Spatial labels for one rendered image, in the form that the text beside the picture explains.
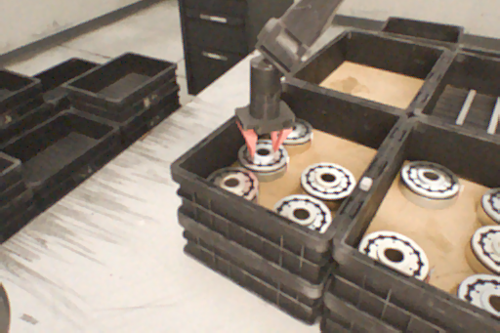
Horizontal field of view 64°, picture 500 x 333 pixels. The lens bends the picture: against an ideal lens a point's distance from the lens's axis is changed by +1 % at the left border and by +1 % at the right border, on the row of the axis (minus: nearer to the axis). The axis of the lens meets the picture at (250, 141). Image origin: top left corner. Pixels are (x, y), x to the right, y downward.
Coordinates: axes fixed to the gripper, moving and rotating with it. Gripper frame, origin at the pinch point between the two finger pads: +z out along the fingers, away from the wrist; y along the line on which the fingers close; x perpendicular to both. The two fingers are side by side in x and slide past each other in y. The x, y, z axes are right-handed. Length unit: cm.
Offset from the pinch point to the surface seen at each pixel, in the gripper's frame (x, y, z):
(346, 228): 28.1, -2.1, -6.0
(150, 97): -94, 16, 35
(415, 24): -122, -137, 30
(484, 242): 32.4, -25.2, 0.7
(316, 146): -2.5, -13.7, 4.1
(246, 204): 19.3, 9.8, -5.9
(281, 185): 6.8, -1.5, 4.1
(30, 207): -50, 61, 45
